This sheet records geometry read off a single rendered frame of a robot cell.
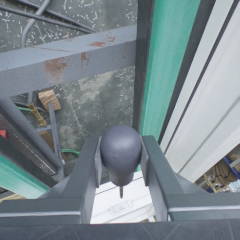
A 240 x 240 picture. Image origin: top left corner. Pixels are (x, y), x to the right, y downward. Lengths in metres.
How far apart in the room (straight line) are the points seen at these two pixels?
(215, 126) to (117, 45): 0.15
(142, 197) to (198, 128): 0.24
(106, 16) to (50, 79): 0.92
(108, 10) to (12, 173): 0.96
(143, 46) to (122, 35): 0.03
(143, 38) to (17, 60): 0.12
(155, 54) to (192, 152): 0.17
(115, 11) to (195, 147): 0.95
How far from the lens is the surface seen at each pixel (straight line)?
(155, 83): 0.19
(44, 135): 1.17
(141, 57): 0.19
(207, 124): 0.24
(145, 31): 0.17
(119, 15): 1.12
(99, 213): 0.43
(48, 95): 1.25
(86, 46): 0.19
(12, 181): 0.29
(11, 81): 0.20
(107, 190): 0.42
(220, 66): 0.20
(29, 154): 0.77
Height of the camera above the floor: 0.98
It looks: 34 degrees down
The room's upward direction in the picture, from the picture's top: 156 degrees clockwise
